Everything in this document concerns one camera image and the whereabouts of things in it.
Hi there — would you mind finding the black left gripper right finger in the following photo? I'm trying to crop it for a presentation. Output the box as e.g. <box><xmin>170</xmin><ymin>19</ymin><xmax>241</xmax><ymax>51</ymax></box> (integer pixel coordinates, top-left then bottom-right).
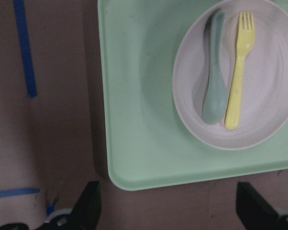
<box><xmin>236</xmin><ymin>182</ymin><xmax>279</xmax><ymax>230</ymax></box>

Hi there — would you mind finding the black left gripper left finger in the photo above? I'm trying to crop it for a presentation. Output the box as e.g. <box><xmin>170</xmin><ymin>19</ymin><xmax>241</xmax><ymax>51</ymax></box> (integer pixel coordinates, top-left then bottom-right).
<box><xmin>64</xmin><ymin>181</ymin><xmax>101</xmax><ymax>230</ymax></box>

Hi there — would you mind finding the white round plate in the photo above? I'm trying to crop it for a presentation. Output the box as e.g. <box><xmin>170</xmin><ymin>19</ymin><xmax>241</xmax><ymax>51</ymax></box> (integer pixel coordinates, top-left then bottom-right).
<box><xmin>172</xmin><ymin>0</ymin><xmax>288</xmax><ymax>150</ymax></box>

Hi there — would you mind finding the yellow plastic fork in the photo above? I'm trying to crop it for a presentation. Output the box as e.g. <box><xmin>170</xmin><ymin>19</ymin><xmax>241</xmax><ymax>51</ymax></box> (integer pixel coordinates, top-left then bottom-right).
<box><xmin>225</xmin><ymin>11</ymin><xmax>256</xmax><ymax>130</ymax></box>

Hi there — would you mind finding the mint green tray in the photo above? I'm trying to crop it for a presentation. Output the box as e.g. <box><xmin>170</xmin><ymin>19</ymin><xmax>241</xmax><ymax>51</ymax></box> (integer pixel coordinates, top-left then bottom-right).
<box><xmin>98</xmin><ymin>0</ymin><xmax>288</xmax><ymax>191</ymax></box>

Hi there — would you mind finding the teal plastic spoon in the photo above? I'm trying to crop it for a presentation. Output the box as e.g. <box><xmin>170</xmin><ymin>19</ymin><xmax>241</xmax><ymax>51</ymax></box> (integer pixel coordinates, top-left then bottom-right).
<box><xmin>202</xmin><ymin>9</ymin><xmax>228</xmax><ymax>125</ymax></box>

